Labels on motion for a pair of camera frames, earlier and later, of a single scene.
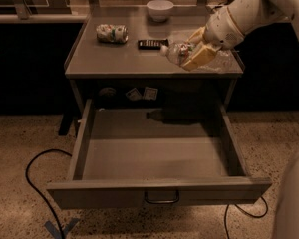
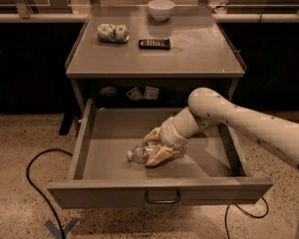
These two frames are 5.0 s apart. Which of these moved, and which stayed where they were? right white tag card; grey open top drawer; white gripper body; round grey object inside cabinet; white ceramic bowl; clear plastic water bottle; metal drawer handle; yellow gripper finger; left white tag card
Moved: white gripper body; clear plastic water bottle; yellow gripper finger
Stayed: grey open top drawer; metal drawer handle; left white tag card; white ceramic bowl; right white tag card; round grey object inside cabinet
